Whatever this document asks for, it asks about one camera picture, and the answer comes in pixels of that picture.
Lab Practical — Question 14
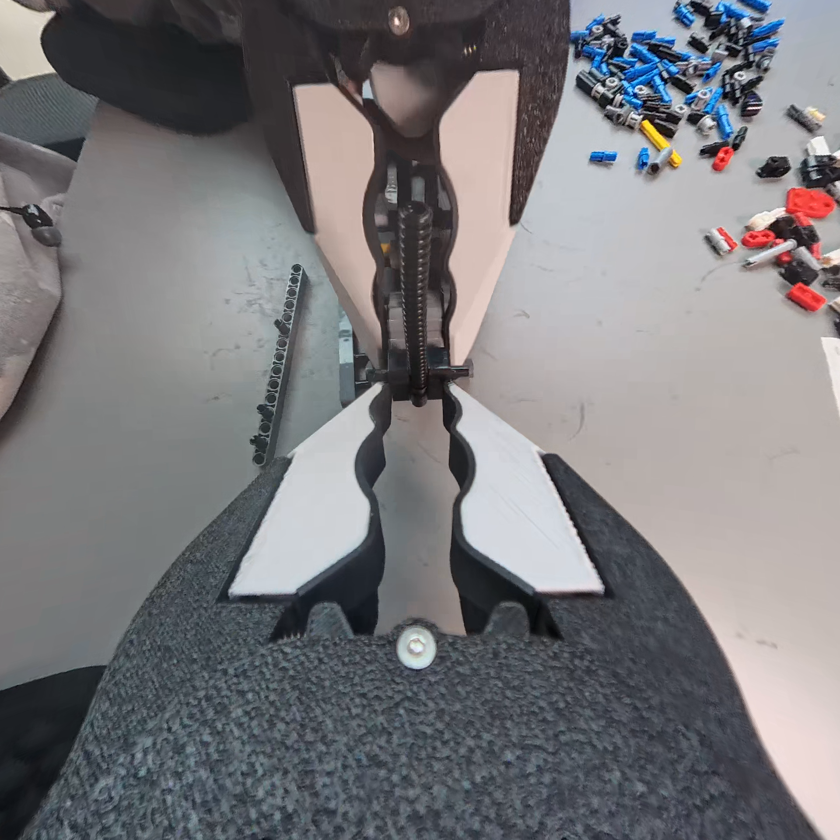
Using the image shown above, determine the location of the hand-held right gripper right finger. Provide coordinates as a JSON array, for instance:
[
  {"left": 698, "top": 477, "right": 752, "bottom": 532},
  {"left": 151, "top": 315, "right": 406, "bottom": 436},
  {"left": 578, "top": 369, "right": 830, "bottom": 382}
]
[{"left": 443, "top": 382, "right": 605, "bottom": 635}]

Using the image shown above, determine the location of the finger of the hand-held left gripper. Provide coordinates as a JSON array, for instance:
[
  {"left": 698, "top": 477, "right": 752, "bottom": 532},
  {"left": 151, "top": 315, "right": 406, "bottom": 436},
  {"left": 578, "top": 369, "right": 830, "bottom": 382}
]
[
  {"left": 433, "top": 67, "right": 523, "bottom": 368},
  {"left": 292, "top": 80, "right": 395, "bottom": 368}
]

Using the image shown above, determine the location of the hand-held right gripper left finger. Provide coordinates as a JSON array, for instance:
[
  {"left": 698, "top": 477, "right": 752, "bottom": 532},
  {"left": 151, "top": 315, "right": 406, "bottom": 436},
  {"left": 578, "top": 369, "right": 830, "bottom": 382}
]
[{"left": 228, "top": 382, "right": 389, "bottom": 637}]

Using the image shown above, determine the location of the toy truck chassis assembly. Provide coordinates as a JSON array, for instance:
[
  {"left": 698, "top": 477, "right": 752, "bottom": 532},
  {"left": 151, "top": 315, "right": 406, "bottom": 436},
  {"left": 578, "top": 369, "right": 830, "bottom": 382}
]
[{"left": 338, "top": 147, "right": 475, "bottom": 409}]

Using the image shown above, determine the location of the long grey beam with pins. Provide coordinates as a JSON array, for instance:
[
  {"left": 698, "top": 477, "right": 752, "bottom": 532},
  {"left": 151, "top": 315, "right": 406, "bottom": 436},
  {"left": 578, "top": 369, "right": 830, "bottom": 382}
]
[{"left": 251, "top": 263, "right": 310, "bottom": 469}]

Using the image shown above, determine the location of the long grey perforated beam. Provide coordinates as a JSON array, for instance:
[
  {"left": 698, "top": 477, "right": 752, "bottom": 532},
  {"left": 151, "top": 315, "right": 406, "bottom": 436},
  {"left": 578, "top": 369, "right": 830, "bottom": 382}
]
[{"left": 338, "top": 311, "right": 370, "bottom": 408}]

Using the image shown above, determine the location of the pile of blue black pins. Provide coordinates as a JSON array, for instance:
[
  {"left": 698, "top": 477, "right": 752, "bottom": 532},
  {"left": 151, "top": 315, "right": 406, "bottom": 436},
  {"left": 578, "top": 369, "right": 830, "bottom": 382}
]
[{"left": 569, "top": 0, "right": 786, "bottom": 143}]

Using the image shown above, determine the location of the yellow axle rod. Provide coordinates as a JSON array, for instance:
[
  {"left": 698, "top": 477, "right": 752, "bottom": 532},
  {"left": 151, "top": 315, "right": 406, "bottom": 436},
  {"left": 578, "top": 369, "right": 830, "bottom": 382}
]
[{"left": 639, "top": 119, "right": 684, "bottom": 169}]

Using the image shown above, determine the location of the pile of toy brick pieces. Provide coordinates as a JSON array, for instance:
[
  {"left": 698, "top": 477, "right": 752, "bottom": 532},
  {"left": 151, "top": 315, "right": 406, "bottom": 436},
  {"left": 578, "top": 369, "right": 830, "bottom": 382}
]
[{"left": 705, "top": 134, "right": 840, "bottom": 337}]

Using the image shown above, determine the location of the white sticker sheet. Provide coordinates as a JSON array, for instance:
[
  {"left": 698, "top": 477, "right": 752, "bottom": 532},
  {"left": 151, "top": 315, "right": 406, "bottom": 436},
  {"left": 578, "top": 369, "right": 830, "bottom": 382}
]
[{"left": 821, "top": 335, "right": 840, "bottom": 422}]

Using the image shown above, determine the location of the black hoodie drawstring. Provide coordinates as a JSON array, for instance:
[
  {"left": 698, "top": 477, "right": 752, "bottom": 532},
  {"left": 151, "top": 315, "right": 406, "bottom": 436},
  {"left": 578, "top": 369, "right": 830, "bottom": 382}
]
[{"left": 0, "top": 203, "right": 64, "bottom": 248}]

